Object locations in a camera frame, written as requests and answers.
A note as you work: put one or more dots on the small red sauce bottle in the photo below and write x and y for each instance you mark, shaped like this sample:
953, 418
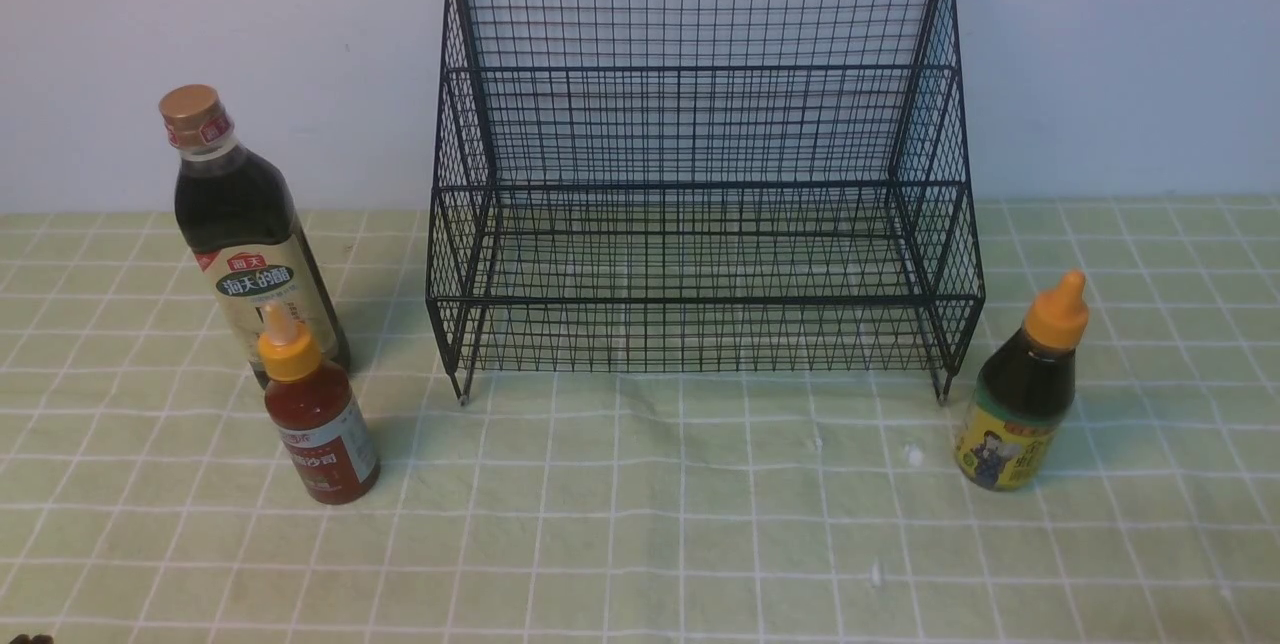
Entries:
312, 404

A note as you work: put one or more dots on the small dark sauce bottle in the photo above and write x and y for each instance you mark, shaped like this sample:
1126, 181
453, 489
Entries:
1024, 390

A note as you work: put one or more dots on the large dark vinegar bottle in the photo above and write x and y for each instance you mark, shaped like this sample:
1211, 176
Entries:
237, 215

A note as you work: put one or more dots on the green checkered tablecloth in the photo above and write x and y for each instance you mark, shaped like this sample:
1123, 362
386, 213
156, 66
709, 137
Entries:
146, 498

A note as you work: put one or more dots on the black wire mesh shelf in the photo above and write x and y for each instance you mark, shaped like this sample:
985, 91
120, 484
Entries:
702, 186

